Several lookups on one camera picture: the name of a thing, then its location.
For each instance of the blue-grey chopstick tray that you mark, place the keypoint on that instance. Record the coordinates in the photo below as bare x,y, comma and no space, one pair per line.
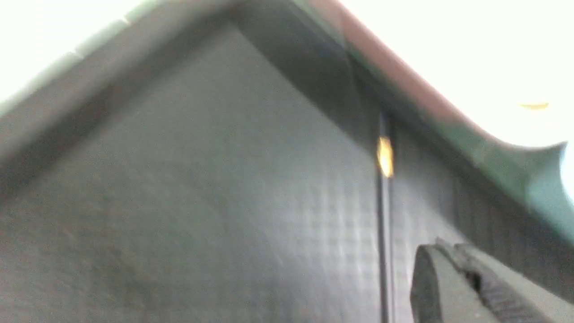
550,191

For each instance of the white spoon tray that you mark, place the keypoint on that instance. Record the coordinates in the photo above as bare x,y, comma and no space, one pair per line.
504,67

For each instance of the black serving tray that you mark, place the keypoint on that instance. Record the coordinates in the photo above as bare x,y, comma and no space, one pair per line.
215,162

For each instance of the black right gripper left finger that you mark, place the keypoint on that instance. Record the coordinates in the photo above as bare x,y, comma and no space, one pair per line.
441,294

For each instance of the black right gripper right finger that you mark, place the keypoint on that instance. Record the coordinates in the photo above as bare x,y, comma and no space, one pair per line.
505,293

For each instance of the large translucent white bin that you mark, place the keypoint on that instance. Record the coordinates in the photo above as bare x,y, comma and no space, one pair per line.
41,38

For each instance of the black chopstick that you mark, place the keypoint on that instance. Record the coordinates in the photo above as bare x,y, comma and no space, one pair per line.
385,164

